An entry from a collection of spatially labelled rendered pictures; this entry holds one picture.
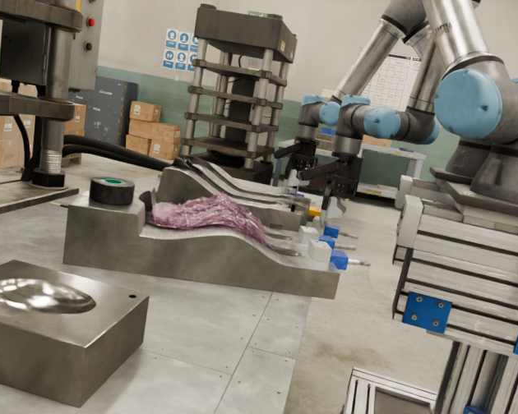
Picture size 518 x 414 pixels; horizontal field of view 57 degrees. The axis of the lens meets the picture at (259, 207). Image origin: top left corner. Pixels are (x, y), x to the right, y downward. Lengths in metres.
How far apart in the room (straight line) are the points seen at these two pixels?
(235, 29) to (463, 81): 4.46
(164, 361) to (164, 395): 0.07
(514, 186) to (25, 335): 0.85
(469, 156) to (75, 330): 1.23
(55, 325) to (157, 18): 8.10
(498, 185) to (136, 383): 0.75
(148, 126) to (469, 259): 7.27
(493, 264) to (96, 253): 0.76
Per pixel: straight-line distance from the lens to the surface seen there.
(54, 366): 0.55
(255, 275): 0.88
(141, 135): 8.09
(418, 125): 1.27
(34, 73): 1.66
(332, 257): 0.96
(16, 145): 5.10
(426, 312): 1.11
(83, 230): 0.88
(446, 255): 1.03
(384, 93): 7.68
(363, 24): 7.81
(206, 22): 5.39
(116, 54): 8.78
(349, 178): 1.30
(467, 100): 0.93
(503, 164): 1.04
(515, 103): 0.97
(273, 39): 5.18
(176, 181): 1.24
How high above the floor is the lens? 1.13
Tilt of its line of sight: 12 degrees down
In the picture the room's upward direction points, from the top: 11 degrees clockwise
